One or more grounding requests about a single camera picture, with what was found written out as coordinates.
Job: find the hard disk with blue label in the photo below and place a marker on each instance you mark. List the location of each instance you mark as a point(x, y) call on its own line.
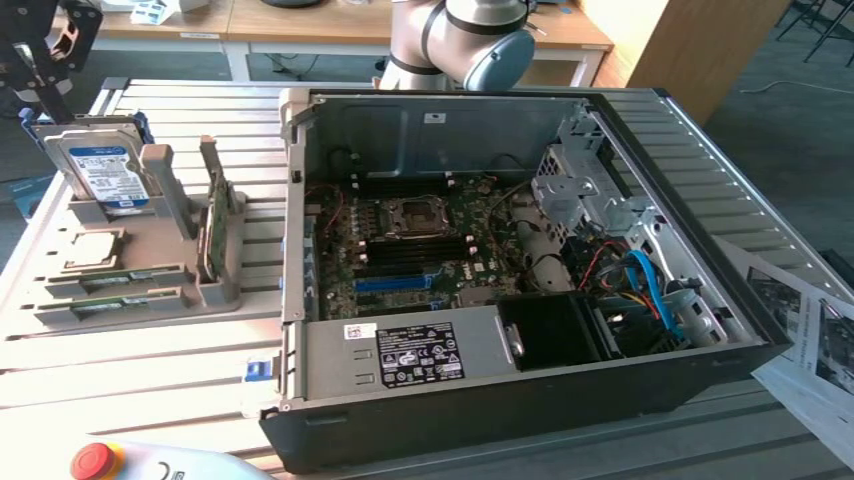
point(100, 170)

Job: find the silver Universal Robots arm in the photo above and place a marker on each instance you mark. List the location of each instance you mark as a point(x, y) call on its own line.
point(460, 45)

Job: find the black fan shroud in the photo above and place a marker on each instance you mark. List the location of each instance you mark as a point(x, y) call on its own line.
point(560, 335)

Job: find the metal disk bay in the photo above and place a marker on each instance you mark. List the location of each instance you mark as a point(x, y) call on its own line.
point(573, 195)

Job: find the blue disk caddy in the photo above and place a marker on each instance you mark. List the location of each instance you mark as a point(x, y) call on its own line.
point(137, 127)

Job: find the black open PC case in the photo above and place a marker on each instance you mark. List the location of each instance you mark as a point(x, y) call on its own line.
point(467, 425)

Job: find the CPU socket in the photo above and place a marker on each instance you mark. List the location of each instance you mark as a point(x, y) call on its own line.
point(416, 217)

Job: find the grey power supply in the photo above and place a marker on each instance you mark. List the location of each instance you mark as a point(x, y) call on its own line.
point(347, 350)

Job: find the grey parts rack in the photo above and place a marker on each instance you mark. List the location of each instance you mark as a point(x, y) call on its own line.
point(156, 260)

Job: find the printed paper sheets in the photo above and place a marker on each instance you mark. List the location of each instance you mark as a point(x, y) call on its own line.
point(800, 350)

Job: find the silver CPU chip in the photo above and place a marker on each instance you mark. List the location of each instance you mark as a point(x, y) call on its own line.
point(92, 249)

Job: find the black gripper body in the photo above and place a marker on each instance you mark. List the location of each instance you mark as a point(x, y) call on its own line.
point(22, 22)

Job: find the red emergency stop button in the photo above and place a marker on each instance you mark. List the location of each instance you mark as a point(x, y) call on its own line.
point(96, 461)

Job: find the green RAM stick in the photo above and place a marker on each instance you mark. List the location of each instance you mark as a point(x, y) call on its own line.
point(106, 304)
point(113, 280)

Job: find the blue box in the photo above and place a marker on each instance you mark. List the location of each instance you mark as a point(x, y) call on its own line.
point(22, 197)

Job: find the black chair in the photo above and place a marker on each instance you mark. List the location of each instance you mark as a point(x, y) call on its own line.
point(827, 25)

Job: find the green motherboard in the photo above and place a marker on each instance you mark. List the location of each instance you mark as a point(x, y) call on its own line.
point(480, 235)

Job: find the blue expansion slot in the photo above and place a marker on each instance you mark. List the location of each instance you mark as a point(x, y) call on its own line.
point(392, 285)

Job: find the white and blue carton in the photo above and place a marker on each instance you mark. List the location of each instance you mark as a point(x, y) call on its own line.
point(146, 10)

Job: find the black RAM slot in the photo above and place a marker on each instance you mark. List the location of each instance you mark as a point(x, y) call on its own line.
point(416, 260)
point(416, 254)
point(416, 243)
point(416, 249)

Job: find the emergency stop button box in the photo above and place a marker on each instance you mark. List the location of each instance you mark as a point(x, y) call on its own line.
point(186, 462)

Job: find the blue case latch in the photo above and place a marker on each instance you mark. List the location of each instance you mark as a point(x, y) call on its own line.
point(259, 371)

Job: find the wooden cabinet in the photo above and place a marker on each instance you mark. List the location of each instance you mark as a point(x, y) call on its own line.
point(694, 50)

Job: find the wooden desk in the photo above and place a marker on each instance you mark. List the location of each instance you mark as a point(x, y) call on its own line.
point(300, 27)

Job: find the green graphics card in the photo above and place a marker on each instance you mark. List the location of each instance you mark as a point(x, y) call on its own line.
point(216, 220)

